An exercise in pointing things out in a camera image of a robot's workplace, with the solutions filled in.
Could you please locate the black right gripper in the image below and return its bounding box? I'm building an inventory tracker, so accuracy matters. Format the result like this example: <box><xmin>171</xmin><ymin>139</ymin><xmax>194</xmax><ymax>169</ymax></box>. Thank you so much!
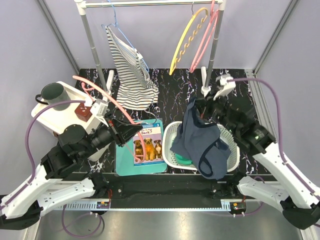
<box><xmin>192</xmin><ymin>89</ymin><xmax>239</xmax><ymax>135</ymax></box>

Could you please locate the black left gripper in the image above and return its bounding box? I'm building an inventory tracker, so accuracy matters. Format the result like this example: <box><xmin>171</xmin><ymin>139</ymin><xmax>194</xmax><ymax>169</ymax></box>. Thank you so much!
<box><xmin>80</xmin><ymin>111</ymin><xmax>144</xmax><ymax>160</ymax></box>

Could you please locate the navy blue tank top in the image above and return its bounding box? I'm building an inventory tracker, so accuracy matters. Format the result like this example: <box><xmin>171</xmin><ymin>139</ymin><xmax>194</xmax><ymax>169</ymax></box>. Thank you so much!
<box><xmin>170</xmin><ymin>98</ymin><xmax>231</xmax><ymax>180</ymax></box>

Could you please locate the striped white tank top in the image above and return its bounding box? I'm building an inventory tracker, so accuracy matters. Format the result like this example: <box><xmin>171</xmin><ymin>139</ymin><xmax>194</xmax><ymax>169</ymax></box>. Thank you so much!
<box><xmin>105</xmin><ymin>26</ymin><xmax>159</xmax><ymax>111</ymax></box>

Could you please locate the coral pink hanger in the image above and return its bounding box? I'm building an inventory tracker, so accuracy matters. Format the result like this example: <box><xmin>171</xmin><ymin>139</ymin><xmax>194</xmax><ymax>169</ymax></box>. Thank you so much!
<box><xmin>72</xmin><ymin>75</ymin><xmax>147</xmax><ymax>159</ymax></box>

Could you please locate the green tank top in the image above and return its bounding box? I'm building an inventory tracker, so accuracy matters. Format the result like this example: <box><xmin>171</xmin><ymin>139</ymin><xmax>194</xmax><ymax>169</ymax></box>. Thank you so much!
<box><xmin>174</xmin><ymin>153</ymin><xmax>193</xmax><ymax>167</ymax></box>

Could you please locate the pink plastic hanger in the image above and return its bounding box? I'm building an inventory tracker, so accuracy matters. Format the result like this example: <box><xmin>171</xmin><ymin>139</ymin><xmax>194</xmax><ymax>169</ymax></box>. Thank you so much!
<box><xmin>189</xmin><ymin>0</ymin><xmax>219</xmax><ymax>73</ymax></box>

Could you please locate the yellow hanger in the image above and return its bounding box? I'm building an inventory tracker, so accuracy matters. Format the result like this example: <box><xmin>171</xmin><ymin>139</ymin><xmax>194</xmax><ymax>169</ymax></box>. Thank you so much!
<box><xmin>169</xmin><ymin>7</ymin><xmax>209</xmax><ymax>76</ymax></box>

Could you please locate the light blue wire hanger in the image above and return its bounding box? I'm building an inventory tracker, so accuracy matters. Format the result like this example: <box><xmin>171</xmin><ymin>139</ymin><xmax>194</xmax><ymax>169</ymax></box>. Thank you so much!
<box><xmin>101</xmin><ymin>0</ymin><xmax>150</xmax><ymax>72</ymax></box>

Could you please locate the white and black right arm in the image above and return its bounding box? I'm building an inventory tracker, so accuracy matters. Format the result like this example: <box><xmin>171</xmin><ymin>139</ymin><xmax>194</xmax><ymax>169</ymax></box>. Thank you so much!
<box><xmin>195</xmin><ymin>94</ymin><xmax>320</xmax><ymax>230</ymax></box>

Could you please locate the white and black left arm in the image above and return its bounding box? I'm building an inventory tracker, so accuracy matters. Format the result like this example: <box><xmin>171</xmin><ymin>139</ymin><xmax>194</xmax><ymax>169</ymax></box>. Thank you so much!
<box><xmin>0</xmin><ymin>115</ymin><xmax>143</xmax><ymax>230</ymax></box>

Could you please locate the dog picture book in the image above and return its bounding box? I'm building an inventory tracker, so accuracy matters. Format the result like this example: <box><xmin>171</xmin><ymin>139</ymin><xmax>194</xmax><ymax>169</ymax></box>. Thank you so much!
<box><xmin>132</xmin><ymin>121</ymin><xmax>164</xmax><ymax>166</ymax></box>

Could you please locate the teal tray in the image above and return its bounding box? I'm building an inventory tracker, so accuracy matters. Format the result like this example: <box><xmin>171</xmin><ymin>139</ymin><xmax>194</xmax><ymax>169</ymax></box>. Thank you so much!
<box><xmin>115</xmin><ymin>119</ymin><xmax>167</xmax><ymax>176</ymax></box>

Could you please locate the dark red cube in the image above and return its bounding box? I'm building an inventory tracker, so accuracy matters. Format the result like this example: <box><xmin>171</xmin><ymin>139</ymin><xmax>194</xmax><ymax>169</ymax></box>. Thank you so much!
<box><xmin>74</xmin><ymin>103</ymin><xmax>92</xmax><ymax>122</ymax></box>

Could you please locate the white perforated plastic basket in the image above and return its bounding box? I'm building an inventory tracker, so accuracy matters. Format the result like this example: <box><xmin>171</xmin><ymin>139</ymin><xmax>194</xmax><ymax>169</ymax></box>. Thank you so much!
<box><xmin>162</xmin><ymin>121</ymin><xmax>240</xmax><ymax>173</ymax></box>

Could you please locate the white storage box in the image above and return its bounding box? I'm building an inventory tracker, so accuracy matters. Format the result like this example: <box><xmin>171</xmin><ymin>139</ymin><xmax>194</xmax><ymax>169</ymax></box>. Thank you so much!
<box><xmin>30</xmin><ymin>80</ymin><xmax>111</xmax><ymax>162</ymax></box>

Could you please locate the dark grey mug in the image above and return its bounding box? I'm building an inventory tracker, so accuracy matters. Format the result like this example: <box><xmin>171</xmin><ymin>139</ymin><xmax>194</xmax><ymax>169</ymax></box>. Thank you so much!
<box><xmin>35</xmin><ymin>82</ymin><xmax>71</xmax><ymax>106</ymax></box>

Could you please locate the metal clothes rack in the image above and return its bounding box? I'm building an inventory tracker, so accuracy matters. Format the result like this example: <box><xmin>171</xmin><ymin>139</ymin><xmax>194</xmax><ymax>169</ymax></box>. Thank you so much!
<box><xmin>75</xmin><ymin>0</ymin><xmax>226</xmax><ymax>96</ymax></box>

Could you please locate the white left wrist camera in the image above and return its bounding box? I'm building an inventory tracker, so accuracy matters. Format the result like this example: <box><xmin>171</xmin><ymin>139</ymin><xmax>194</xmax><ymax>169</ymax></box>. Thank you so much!
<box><xmin>84</xmin><ymin>98</ymin><xmax>109</xmax><ymax>118</ymax></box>

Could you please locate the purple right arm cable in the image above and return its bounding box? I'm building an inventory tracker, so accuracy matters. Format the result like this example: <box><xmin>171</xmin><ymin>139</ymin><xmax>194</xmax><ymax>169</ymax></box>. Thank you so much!
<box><xmin>232</xmin><ymin>77</ymin><xmax>320</xmax><ymax>228</ymax></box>

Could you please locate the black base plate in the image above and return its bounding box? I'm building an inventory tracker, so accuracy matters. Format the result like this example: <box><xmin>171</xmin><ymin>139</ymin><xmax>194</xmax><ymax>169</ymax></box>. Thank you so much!
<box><xmin>103</xmin><ymin>173</ymin><xmax>243</xmax><ymax>209</ymax></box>

